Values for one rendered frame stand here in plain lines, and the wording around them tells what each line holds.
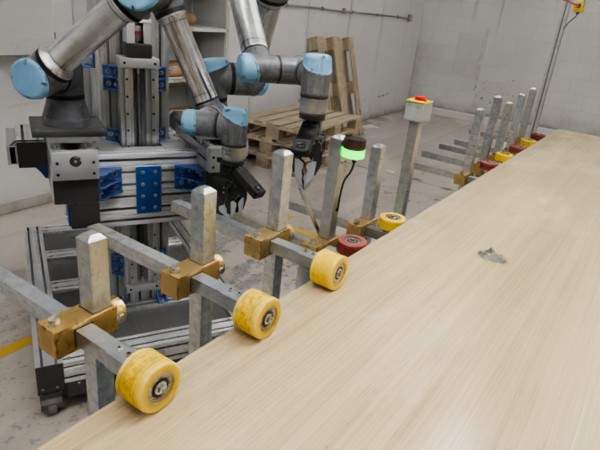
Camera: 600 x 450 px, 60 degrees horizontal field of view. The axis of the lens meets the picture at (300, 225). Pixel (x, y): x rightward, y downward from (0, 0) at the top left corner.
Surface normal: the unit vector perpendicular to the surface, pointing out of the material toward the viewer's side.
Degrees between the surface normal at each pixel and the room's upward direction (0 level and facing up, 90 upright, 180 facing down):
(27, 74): 95
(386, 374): 0
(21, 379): 0
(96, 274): 90
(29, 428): 0
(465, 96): 90
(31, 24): 90
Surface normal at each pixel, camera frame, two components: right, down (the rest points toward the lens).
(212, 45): -0.54, 0.28
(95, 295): 0.81, 0.29
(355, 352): 0.10, -0.92
